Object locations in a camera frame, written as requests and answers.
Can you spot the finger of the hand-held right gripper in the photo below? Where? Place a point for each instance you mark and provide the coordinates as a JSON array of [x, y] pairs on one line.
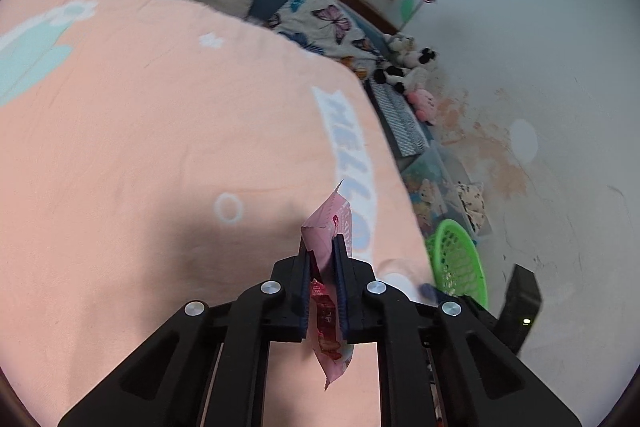
[[427, 292]]

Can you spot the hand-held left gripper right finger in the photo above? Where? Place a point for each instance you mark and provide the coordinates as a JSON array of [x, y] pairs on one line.
[[341, 302]]

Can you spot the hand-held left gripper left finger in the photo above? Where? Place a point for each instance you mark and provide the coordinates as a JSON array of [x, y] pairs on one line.
[[301, 302]]

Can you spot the green plastic basket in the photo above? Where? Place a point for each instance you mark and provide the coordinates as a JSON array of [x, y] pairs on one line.
[[442, 232]]

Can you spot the pink snack wrapper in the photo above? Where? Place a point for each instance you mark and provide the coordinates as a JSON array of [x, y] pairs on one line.
[[327, 227]]

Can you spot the spotted white cloth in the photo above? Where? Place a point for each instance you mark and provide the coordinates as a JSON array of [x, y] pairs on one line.
[[472, 204]]

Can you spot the clear storage box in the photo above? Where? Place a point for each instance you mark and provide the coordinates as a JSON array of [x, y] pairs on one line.
[[425, 192]]

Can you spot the grey patterned cloth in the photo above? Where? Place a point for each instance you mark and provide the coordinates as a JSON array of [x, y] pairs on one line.
[[400, 122]]

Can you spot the pink plush toy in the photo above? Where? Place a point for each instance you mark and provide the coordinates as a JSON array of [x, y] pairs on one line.
[[422, 102]]

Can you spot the black white cow plush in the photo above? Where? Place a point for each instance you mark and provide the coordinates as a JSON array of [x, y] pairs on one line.
[[400, 79]]

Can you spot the grey white plush toy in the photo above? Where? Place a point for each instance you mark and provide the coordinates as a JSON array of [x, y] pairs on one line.
[[400, 43]]

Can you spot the large butterfly print pillow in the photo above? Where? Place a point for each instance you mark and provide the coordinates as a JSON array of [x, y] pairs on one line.
[[325, 17]]

